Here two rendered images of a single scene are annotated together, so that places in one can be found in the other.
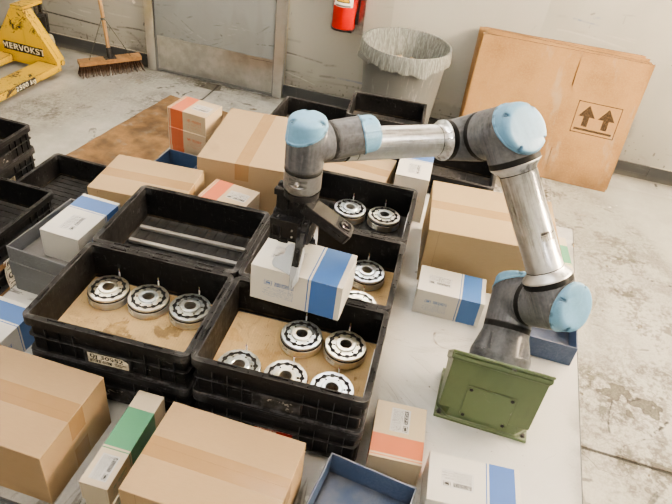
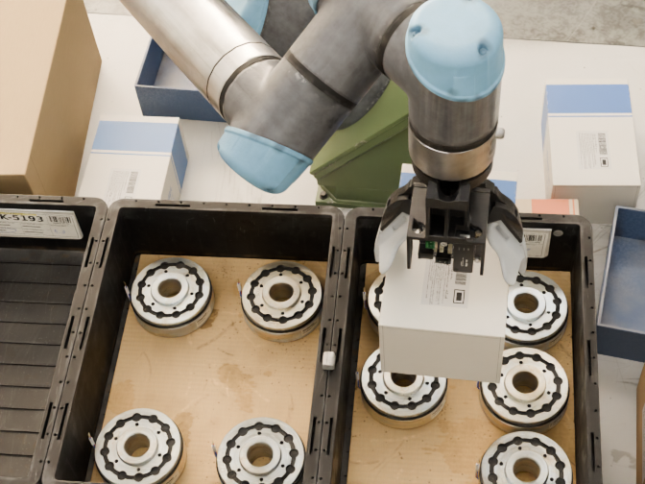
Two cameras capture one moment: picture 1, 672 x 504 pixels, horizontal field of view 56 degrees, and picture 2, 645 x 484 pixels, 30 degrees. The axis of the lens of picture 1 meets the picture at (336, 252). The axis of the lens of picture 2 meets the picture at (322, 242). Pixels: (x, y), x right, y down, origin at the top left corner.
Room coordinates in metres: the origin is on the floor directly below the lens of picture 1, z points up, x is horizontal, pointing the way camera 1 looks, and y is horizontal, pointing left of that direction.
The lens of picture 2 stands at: (1.14, 0.75, 2.12)
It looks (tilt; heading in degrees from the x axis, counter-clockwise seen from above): 54 degrees down; 273
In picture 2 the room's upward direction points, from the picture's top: 7 degrees counter-clockwise
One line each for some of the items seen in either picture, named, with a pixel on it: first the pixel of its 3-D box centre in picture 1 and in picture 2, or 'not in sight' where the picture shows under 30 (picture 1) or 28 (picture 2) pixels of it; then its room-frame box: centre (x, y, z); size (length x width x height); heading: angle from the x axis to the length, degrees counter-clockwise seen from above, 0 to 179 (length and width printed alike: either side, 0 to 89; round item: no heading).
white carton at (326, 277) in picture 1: (303, 275); (449, 271); (1.05, 0.06, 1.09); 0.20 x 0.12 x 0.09; 79
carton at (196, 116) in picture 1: (195, 115); not in sight; (2.13, 0.59, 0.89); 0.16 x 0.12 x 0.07; 73
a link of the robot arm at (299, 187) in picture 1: (302, 180); (456, 136); (1.05, 0.08, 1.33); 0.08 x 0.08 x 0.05
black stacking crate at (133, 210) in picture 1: (186, 243); not in sight; (1.38, 0.42, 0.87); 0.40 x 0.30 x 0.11; 82
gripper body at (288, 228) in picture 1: (296, 212); (450, 200); (1.05, 0.09, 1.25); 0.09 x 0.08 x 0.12; 79
